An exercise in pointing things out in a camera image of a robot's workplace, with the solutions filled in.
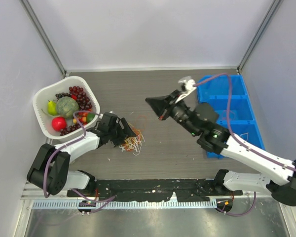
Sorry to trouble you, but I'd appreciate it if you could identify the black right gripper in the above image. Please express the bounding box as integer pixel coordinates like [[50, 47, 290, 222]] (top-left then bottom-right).
[[146, 89, 200, 136]]

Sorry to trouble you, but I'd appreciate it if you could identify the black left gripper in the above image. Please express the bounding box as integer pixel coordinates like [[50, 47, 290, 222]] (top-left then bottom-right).
[[108, 118, 135, 147]]

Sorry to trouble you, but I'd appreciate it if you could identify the white thin cable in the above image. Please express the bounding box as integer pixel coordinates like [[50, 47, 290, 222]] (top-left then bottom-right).
[[118, 134, 145, 157]]

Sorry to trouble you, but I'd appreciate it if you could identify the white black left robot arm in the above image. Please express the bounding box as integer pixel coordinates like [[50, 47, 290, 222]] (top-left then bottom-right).
[[27, 113, 136, 198]]

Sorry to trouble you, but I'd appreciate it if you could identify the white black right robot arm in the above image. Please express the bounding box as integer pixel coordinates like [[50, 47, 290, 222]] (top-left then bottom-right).
[[145, 90, 296, 206]]

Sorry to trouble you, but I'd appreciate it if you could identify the green lime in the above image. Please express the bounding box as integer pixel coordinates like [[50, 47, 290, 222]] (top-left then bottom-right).
[[86, 112, 96, 123]]

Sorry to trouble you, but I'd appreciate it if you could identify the red grape bunch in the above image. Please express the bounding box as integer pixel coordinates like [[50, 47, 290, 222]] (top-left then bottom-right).
[[69, 86, 93, 111]]

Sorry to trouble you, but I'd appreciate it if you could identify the white plastic fruit basket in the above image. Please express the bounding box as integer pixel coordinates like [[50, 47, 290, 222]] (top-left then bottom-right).
[[32, 76, 101, 145]]

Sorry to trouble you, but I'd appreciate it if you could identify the green melon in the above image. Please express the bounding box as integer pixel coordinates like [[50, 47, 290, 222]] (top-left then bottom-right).
[[57, 97, 79, 119]]

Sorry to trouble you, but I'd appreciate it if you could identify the red apple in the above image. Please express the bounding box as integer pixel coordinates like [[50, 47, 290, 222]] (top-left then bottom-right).
[[51, 117, 67, 132]]

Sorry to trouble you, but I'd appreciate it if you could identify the blue plastic divided bin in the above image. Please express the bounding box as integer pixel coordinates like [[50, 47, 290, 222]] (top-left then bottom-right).
[[197, 75, 265, 150]]

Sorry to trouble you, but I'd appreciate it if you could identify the dark purple grape bunch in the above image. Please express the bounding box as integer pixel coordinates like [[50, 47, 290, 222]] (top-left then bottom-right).
[[55, 92, 71, 99]]

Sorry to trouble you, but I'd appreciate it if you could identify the green yellow pear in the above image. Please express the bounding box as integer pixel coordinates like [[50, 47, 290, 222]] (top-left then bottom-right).
[[47, 100, 58, 116]]

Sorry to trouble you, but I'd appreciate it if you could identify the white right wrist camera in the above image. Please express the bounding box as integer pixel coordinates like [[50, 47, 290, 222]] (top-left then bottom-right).
[[176, 76, 196, 103]]

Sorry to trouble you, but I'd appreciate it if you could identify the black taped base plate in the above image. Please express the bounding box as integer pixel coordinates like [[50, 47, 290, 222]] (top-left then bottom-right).
[[77, 179, 243, 202]]

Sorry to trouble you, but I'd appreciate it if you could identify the white slotted cable duct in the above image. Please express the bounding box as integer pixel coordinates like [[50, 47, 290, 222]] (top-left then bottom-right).
[[32, 199, 217, 209]]

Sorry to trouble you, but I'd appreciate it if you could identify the aluminium corner frame post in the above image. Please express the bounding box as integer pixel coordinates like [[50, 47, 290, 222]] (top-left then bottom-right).
[[236, 0, 284, 75]]

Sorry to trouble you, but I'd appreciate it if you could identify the left aluminium frame post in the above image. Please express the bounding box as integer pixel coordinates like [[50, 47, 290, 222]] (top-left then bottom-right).
[[19, 0, 67, 78]]

